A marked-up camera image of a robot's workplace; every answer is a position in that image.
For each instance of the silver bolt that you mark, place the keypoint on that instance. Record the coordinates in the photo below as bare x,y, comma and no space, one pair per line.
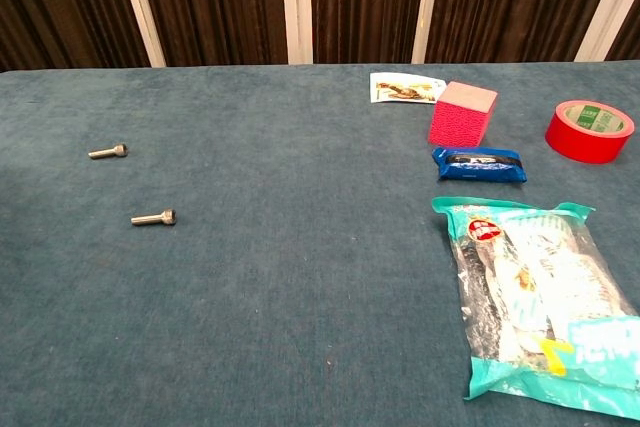
150,219
107,151

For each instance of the teal velvet table cover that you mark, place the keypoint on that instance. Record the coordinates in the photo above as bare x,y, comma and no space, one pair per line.
300,247

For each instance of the white picture sachet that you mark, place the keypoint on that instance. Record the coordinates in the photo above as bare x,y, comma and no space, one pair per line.
395,89

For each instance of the blue cookie snack packet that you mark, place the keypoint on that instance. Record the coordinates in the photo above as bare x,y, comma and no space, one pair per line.
470,173

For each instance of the pink foam cube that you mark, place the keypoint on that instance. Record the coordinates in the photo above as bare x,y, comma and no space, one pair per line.
457,119

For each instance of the dark brown pleated curtain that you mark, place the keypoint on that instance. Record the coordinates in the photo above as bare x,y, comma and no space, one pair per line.
629,44
515,2
365,2
215,2
60,2

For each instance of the teal clear snack bag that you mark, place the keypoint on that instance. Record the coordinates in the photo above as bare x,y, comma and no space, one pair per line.
525,272

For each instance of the red tape roll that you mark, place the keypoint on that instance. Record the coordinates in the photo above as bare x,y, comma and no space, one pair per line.
575,144

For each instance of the white frame post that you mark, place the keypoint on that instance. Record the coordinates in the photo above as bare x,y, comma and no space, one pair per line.
426,7
297,7
140,7
612,7

